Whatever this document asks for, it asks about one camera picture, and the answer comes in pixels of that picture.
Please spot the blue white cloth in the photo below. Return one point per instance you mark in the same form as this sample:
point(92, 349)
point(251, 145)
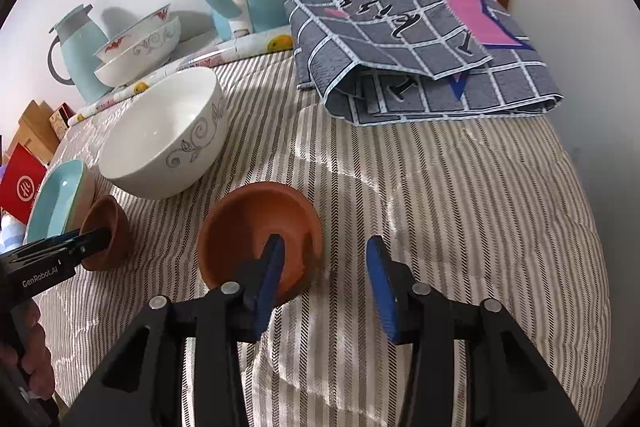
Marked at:
point(10, 232)

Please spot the white bowl grey pattern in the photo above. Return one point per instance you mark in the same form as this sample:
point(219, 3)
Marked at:
point(150, 57)

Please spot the large brown clay bowl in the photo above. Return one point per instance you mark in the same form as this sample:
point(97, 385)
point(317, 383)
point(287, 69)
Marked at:
point(250, 219)

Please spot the small brown clay bowl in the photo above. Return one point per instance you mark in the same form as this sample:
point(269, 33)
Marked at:
point(107, 219)

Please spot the light blue thermos jug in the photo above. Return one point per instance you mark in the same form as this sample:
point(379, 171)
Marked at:
point(80, 52)

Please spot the red box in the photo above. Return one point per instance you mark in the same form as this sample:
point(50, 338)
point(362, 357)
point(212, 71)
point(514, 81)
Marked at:
point(20, 187)

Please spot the person's left hand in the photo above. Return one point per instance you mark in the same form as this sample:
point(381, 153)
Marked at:
point(37, 347)

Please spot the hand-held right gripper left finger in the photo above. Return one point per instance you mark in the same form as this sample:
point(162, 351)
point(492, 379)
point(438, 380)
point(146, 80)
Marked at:
point(269, 279)

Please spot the floral printed cloth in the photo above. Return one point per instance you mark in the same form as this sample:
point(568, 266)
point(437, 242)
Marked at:
point(200, 57)

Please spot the folded grey checked blanket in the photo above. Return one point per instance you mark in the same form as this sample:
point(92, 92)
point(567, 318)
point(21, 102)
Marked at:
point(400, 47)

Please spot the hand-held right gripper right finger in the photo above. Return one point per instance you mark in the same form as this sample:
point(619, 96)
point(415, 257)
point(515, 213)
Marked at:
point(381, 287)

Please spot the white bowl red pattern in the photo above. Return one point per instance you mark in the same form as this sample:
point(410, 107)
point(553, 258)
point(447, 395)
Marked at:
point(125, 42)

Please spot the striped bedspread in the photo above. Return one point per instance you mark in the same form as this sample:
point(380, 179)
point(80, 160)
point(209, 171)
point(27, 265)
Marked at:
point(425, 207)

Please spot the light blue dish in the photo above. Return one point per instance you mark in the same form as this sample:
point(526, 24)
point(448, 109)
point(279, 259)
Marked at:
point(57, 197)

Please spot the large white patterned bowl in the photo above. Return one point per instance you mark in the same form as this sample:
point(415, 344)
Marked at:
point(160, 142)

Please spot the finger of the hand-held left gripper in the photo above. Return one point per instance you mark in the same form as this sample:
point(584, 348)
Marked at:
point(92, 243)

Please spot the cardboard box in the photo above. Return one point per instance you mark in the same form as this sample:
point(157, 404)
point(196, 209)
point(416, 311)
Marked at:
point(42, 124)

